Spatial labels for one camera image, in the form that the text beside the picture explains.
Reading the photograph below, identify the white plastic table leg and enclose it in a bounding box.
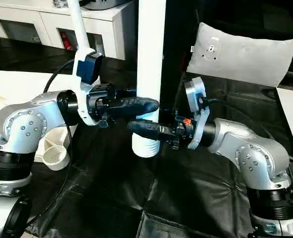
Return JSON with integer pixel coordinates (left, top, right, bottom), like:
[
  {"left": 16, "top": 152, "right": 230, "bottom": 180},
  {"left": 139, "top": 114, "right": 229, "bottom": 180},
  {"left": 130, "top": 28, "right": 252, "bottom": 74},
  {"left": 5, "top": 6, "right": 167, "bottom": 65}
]
[
  {"left": 131, "top": 0, "right": 167, "bottom": 159},
  {"left": 67, "top": 0, "right": 95, "bottom": 56}
]

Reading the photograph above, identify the white plastic table top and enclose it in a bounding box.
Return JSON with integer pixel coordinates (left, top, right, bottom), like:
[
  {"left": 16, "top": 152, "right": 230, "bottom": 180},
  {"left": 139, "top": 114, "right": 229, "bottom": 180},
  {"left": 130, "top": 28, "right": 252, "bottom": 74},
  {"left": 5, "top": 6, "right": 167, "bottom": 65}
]
[{"left": 0, "top": 68, "right": 80, "bottom": 172}]

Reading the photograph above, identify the black work mat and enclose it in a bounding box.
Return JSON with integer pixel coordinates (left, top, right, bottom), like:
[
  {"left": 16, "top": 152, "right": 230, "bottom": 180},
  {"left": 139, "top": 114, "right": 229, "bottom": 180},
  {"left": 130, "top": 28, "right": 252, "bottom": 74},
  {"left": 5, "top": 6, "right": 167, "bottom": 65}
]
[{"left": 0, "top": 34, "right": 293, "bottom": 238}]

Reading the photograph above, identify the small red bottle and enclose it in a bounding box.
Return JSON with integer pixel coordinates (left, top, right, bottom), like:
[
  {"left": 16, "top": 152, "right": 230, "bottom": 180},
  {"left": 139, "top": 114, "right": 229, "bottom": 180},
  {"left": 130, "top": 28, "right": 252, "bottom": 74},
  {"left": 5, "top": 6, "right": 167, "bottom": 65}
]
[{"left": 60, "top": 31, "right": 71, "bottom": 50}]

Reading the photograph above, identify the white cabinet with glass doors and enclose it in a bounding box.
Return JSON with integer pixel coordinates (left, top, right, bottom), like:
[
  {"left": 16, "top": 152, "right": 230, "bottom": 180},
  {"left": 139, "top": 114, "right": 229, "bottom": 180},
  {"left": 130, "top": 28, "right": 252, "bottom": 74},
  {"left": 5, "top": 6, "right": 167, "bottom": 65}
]
[{"left": 0, "top": 0, "right": 138, "bottom": 61}]

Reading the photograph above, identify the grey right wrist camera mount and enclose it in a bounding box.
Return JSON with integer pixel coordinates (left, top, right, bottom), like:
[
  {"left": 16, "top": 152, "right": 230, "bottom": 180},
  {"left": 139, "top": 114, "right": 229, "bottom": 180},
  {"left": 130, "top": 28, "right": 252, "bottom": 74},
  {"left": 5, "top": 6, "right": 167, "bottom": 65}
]
[{"left": 184, "top": 76, "right": 211, "bottom": 150}]

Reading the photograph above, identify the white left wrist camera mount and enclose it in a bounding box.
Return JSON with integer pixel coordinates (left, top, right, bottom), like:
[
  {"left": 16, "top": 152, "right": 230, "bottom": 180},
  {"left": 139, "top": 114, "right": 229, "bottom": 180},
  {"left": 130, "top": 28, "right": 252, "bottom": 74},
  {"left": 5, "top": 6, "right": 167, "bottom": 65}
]
[{"left": 72, "top": 48, "right": 105, "bottom": 126}]

